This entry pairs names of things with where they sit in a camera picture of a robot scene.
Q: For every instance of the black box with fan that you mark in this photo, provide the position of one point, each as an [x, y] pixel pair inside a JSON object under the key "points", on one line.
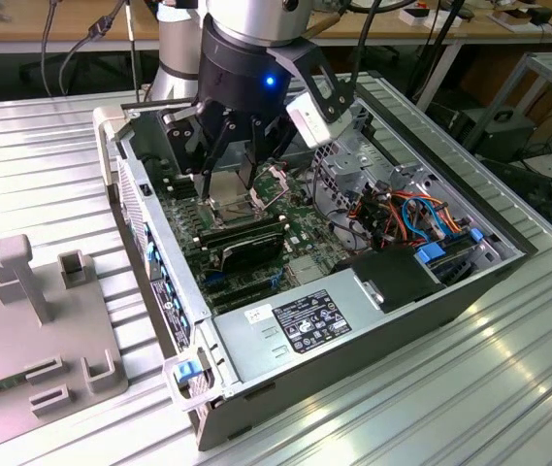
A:
{"points": [[503, 136]]}

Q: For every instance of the green motherboard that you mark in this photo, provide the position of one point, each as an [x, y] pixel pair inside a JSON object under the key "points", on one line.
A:
{"points": [[304, 228]]}

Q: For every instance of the blue plastic clip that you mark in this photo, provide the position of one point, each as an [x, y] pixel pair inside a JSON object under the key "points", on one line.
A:
{"points": [[475, 235]]}

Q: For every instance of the CPU socket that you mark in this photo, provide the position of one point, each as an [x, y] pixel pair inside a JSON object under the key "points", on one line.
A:
{"points": [[237, 213]]}

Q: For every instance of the black case side panel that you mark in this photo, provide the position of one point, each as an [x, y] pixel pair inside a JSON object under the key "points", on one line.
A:
{"points": [[542, 199]]}

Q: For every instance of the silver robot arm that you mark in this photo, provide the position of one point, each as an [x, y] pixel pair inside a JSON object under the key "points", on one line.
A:
{"points": [[251, 19]]}

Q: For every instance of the wooden desk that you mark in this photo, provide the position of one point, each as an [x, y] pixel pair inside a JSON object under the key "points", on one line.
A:
{"points": [[4, 29]]}

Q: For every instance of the grey parts rack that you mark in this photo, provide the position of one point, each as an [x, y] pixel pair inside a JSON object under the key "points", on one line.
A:
{"points": [[13, 340]]}

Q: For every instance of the blue case latch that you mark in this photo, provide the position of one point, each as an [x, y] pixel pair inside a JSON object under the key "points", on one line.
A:
{"points": [[184, 373]]}

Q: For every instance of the white box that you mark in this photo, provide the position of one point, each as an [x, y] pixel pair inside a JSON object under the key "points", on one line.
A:
{"points": [[418, 19]]}

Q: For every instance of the black graphics card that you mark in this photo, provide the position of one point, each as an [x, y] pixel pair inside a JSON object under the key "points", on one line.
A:
{"points": [[256, 250]]}

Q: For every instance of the silver power supply unit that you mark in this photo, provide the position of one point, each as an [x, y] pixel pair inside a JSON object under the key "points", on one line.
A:
{"points": [[251, 349]]}

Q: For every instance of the small black device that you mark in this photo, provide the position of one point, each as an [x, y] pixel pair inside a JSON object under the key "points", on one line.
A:
{"points": [[543, 14]]}

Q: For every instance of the silver drive cage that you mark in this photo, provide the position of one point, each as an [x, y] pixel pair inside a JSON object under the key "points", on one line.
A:
{"points": [[348, 162]]}

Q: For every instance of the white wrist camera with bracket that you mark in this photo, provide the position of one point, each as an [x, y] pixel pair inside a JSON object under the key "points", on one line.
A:
{"points": [[312, 123]]}

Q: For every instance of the blue disk carrier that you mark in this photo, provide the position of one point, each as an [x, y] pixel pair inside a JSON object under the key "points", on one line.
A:
{"points": [[428, 253]]}

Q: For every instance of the silver chipset heatsink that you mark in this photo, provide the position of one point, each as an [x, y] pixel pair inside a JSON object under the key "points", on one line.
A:
{"points": [[307, 269]]}

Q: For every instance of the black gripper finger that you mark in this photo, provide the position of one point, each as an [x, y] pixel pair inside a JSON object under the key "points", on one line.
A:
{"points": [[256, 141], [178, 141]]}

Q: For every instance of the grey open PC case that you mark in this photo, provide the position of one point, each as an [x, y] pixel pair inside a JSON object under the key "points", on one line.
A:
{"points": [[353, 369]]}

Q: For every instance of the black RAM stick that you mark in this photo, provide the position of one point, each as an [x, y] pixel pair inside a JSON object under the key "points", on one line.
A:
{"points": [[244, 232]]}

